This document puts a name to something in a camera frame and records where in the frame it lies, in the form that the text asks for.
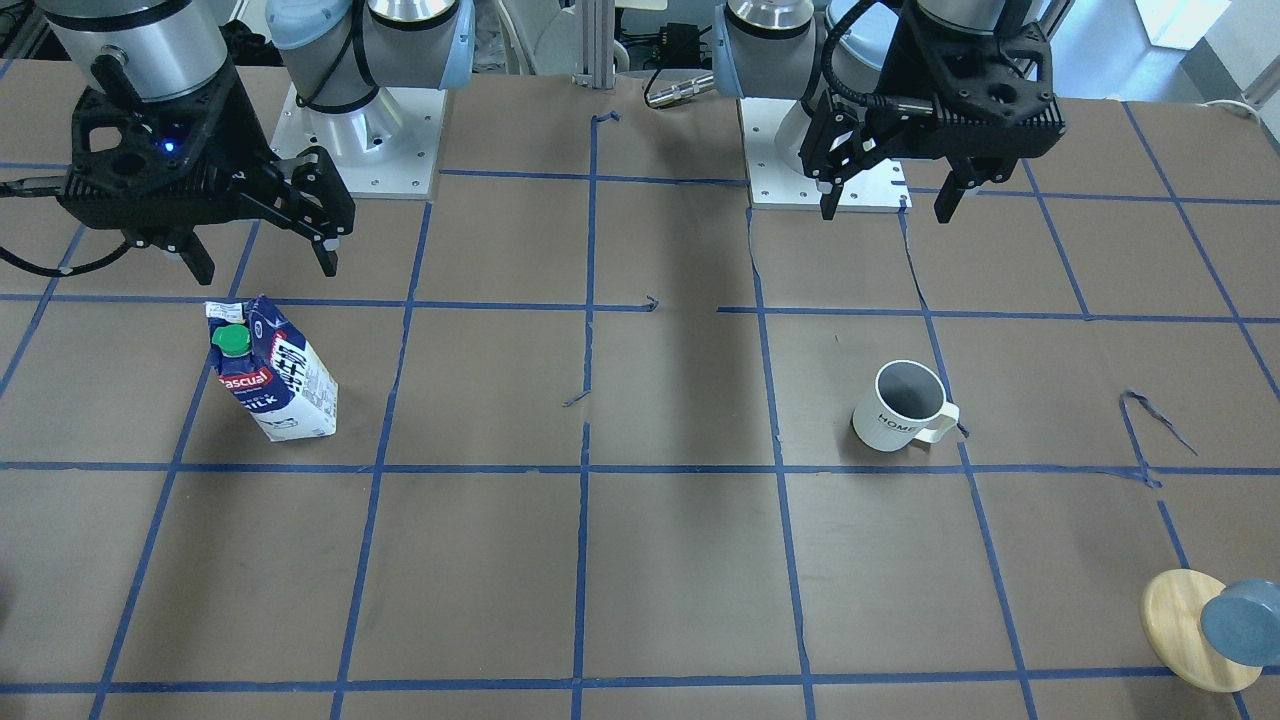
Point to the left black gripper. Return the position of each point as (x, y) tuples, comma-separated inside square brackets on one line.
[(889, 72)]

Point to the black power adapter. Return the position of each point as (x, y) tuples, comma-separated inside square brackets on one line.
[(678, 46)]

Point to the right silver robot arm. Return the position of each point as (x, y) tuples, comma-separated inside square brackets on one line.
[(339, 54)]

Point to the round wooden stand base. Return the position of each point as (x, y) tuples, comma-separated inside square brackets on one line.
[(1170, 611)]

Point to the white ceramic mug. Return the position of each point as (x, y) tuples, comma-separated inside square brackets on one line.
[(906, 402)]

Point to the blue grey cup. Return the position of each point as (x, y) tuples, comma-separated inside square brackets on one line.
[(1242, 622)]

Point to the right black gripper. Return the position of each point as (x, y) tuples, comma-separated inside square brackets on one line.
[(243, 128)]

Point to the aluminium profile post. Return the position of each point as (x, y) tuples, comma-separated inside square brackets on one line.
[(597, 66)]

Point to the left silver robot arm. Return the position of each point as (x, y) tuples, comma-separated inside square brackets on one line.
[(776, 49)]

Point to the silver cable connector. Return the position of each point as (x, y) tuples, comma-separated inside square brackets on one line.
[(681, 91)]

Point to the blue white milk carton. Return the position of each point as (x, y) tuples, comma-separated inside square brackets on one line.
[(274, 373)]

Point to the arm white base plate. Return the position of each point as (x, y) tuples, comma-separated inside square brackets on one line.
[(400, 150), (772, 132)]

